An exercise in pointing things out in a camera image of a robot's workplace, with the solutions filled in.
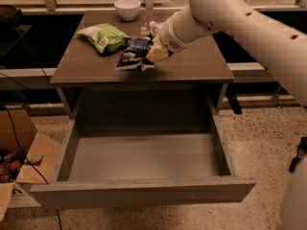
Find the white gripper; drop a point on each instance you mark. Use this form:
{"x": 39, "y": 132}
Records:
{"x": 168, "y": 39}

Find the blue Kettle chip bag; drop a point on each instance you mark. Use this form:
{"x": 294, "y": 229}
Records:
{"x": 134, "y": 57}

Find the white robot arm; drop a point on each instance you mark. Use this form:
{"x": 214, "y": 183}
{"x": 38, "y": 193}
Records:
{"x": 262, "y": 143}

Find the green chip bag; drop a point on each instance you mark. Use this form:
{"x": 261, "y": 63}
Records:
{"x": 105, "y": 37}

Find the open grey top drawer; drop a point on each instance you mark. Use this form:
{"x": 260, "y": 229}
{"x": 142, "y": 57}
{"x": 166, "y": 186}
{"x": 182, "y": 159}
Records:
{"x": 143, "y": 148}

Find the white plastic bottle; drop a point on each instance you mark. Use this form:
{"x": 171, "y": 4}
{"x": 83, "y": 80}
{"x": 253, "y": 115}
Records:
{"x": 155, "y": 27}

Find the white ceramic bowl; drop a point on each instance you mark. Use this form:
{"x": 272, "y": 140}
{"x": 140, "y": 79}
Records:
{"x": 127, "y": 9}

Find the dark desk at left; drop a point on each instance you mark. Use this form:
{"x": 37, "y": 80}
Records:
{"x": 11, "y": 28}

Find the brown cardboard box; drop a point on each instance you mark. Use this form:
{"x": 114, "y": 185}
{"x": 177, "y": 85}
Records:
{"x": 37, "y": 150}

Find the black power adapter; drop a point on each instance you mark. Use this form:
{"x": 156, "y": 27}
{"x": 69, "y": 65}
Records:
{"x": 301, "y": 151}

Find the snack items in box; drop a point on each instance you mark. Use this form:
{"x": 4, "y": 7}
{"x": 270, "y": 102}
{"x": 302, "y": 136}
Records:
{"x": 10, "y": 165}

